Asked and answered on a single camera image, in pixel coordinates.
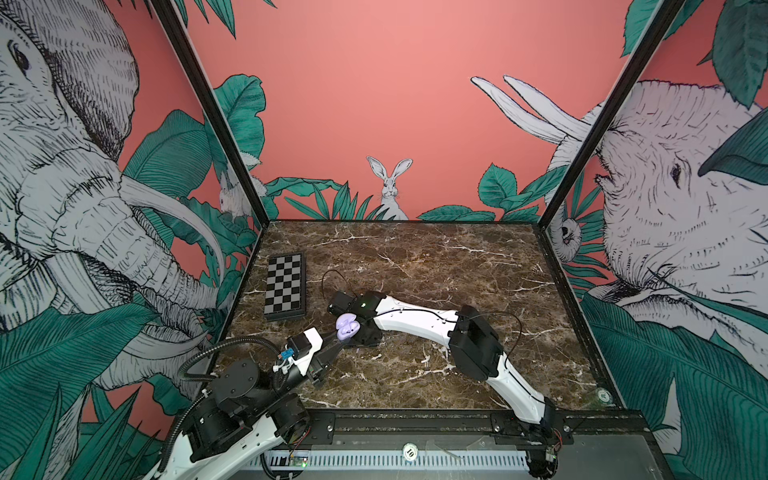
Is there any purple earbud charging case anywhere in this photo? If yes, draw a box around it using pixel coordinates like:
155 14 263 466
335 313 361 342

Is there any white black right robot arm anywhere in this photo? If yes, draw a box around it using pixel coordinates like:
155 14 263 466
328 291 556 442

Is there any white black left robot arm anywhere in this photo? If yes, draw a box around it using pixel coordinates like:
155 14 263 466
147 328 345 479

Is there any black white chessboard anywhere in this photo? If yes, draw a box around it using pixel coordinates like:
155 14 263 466
263 252 307 321

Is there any white perforated vent strip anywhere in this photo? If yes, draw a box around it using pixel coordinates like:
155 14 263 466
265 450 529 472

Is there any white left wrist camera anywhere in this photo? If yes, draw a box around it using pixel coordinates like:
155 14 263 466
272 328 323 376

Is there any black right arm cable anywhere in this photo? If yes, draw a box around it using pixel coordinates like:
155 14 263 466
320 269 544 409

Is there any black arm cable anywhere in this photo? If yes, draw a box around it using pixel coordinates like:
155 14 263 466
320 269 544 409
157 335 283 475

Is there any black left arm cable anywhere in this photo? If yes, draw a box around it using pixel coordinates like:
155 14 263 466
157 335 283 475

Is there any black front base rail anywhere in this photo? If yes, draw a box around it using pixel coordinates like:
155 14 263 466
300 409 659 457

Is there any black left corner post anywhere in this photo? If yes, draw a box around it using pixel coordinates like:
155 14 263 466
151 0 270 231

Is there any black corner post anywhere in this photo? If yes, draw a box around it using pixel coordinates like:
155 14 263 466
151 0 270 231
537 0 685 230

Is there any black right corner post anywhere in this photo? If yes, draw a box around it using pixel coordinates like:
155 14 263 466
537 0 685 230

